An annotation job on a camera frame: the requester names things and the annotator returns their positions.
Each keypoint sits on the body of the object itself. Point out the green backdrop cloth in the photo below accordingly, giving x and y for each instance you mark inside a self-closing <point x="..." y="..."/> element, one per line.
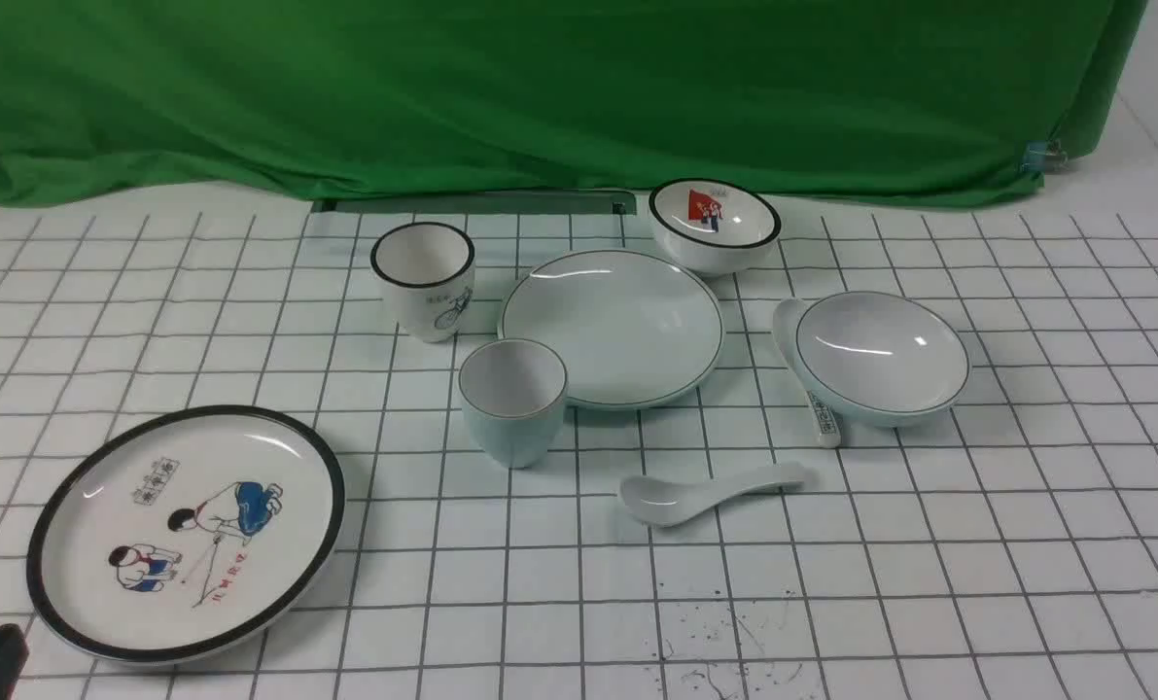
<point x="917" y="103"/>

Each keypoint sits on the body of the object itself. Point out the light blue cup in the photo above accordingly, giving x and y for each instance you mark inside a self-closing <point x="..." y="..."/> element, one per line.
<point x="513" y="393"/>

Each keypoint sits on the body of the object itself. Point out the light blue bowl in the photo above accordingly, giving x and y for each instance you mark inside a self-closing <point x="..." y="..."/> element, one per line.
<point x="887" y="360"/>

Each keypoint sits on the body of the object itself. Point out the white spoon with printed handle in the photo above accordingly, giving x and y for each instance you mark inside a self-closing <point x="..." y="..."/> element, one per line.
<point x="785" y="330"/>

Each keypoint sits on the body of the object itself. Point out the white black-rimmed cartoon plate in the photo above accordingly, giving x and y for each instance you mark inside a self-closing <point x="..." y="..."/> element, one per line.
<point x="185" y="535"/>

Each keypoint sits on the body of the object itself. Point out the white bowl with flag picture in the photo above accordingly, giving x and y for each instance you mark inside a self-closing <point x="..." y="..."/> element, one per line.
<point x="710" y="227"/>

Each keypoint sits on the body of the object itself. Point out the plain white ceramic spoon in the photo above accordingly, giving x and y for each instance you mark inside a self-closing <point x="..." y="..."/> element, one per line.
<point x="670" y="503"/>

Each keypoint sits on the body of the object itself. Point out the white cup with bicycle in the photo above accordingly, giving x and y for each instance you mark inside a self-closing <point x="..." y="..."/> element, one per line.
<point x="425" y="273"/>

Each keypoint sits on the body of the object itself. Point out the blue binder clip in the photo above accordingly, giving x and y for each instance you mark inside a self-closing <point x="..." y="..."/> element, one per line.
<point x="1046" y="155"/>

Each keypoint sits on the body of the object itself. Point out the light blue plate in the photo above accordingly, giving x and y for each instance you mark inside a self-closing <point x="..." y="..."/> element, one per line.
<point x="633" y="330"/>

